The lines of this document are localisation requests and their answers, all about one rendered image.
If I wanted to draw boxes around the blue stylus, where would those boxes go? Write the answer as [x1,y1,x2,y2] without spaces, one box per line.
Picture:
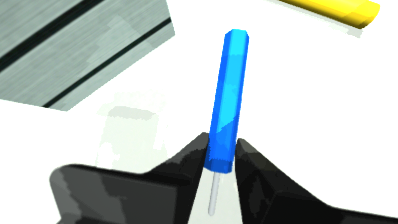
[204,28,249,216]

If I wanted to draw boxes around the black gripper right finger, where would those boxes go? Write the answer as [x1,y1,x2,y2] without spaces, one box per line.
[235,138,398,224]

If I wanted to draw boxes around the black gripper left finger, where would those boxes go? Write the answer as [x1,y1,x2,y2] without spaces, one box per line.
[48,132,209,224]

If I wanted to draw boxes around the yellow cylinder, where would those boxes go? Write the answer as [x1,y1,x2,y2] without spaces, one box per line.
[279,0,381,29]

